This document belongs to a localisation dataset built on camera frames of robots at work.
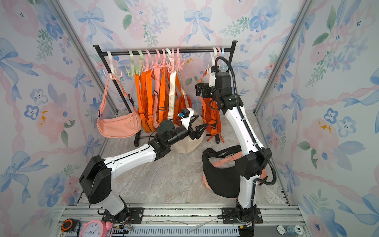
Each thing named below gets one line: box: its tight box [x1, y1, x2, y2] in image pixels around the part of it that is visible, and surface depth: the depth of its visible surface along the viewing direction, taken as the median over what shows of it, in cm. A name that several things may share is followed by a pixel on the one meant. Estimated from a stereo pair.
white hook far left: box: [103, 50, 123, 80], surface depth 70 cm
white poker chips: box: [276, 224, 305, 237], surface depth 69 cm
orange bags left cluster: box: [134, 67, 192, 133], surface depth 81 cm
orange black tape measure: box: [61, 218, 76, 233], surface depth 70 cm
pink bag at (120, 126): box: [96, 73, 143, 139], surface depth 94 cm
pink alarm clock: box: [79, 219, 114, 237], surface depth 70 cm
